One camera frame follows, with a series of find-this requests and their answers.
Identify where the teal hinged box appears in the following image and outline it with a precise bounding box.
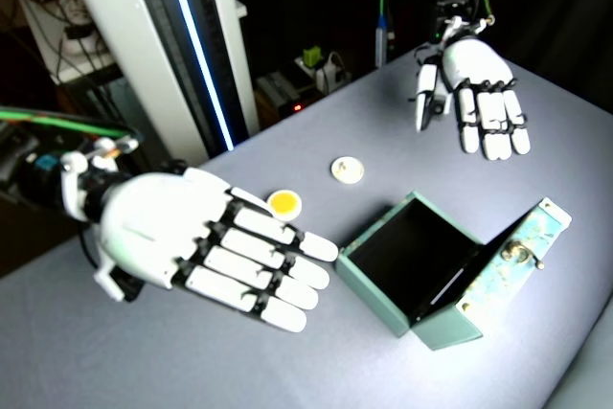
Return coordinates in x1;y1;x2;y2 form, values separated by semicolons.
334;190;574;352

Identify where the white dish with yellow disc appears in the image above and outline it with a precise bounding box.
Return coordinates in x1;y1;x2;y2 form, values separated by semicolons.
266;190;304;218

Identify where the white round disc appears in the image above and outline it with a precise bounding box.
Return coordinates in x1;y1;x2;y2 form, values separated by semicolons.
329;155;365;187

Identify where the black device with red light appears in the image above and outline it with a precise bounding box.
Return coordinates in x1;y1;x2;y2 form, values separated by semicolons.
256;71;317;118

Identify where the white power strip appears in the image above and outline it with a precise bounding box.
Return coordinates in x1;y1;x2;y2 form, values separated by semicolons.
294;44;353;93

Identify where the white column with blue light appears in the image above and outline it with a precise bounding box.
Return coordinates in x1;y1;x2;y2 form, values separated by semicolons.
57;0;260;166

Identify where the grey table cloth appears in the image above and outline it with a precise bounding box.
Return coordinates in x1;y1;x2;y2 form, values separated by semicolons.
0;47;613;409

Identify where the green cable with grey plug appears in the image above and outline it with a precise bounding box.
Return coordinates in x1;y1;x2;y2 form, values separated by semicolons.
375;0;408;69

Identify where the green cable with black sleeve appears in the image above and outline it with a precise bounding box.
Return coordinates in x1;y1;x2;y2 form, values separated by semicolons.
0;105;141;140

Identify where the white equipment rack with cables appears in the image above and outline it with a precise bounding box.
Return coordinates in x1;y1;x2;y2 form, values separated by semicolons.
9;0;121;85

